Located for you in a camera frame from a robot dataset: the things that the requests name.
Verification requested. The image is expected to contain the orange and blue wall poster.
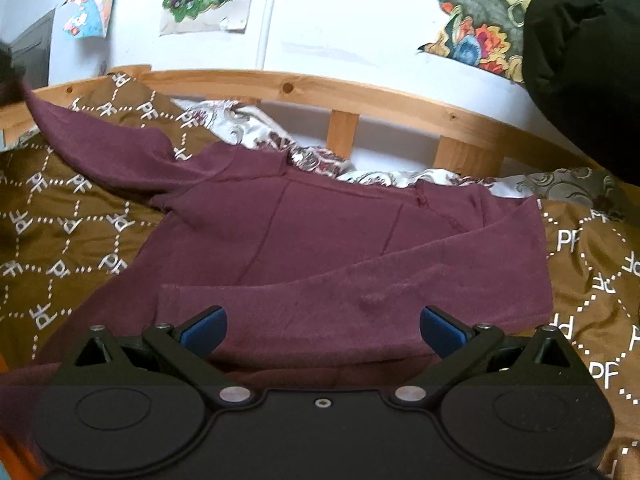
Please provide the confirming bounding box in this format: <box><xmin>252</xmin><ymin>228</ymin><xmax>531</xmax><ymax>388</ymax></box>
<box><xmin>61</xmin><ymin>0</ymin><xmax>124</xmax><ymax>41</ymax></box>

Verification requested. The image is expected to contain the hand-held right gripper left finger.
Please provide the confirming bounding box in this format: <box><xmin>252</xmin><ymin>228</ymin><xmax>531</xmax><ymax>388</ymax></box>
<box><xmin>60</xmin><ymin>306</ymin><xmax>253</xmax><ymax>408</ymax></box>

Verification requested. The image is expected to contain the maroon sweater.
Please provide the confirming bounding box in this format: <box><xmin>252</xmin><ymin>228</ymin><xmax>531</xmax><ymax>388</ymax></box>
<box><xmin>22</xmin><ymin>87</ymin><xmax>554</xmax><ymax>403</ymax></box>

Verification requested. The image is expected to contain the white wall pipe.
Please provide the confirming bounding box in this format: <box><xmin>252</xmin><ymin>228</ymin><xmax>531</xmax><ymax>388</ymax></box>
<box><xmin>255</xmin><ymin>0</ymin><xmax>281</xmax><ymax>72</ymax></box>

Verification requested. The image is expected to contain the black jacket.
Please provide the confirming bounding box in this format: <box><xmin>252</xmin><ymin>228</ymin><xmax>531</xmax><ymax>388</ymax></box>
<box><xmin>522</xmin><ymin>0</ymin><xmax>640</xmax><ymax>188</ymax></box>

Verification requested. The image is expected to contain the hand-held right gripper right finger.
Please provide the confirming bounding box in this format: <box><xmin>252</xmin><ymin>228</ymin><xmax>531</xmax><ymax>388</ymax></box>
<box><xmin>388</xmin><ymin>305</ymin><xmax>584</xmax><ymax>408</ymax></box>

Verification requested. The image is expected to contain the dark colourful wall poster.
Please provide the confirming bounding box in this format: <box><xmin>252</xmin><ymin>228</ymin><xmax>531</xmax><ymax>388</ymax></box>
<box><xmin>415</xmin><ymin>0</ymin><xmax>543</xmax><ymax>84</ymax></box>

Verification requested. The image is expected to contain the wooden bed frame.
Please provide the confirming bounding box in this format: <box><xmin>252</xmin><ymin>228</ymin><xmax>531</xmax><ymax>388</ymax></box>
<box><xmin>0</xmin><ymin>64</ymin><xmax>596</xmax><ymax>181</ymax></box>

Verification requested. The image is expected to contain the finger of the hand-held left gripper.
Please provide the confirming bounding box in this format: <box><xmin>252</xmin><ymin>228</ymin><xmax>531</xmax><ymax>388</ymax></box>
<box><xmin>0</xmin><ymin>42</ymin><xmax>28</xmax><ymax>108</ymax></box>

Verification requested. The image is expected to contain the grey window frame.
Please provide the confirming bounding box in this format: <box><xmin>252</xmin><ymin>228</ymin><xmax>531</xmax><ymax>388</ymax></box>
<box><xmin>9</xmin><ymin>9</ymin><xmax>57</xmax><ymax>92</ymax></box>

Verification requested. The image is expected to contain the white floral bed sheet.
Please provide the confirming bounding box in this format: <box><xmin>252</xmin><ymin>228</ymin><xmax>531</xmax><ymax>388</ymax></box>
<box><xmin>180</xmin><ymin>100</ymin><xmax>626</xmax><ymax>201</ymax></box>

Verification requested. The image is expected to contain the brown printed blanket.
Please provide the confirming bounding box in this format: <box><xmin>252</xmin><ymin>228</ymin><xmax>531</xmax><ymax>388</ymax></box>
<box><xmin>0</xmin><ymin>72</ymin><xmax>640</xmax><ymax>480</ymax></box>

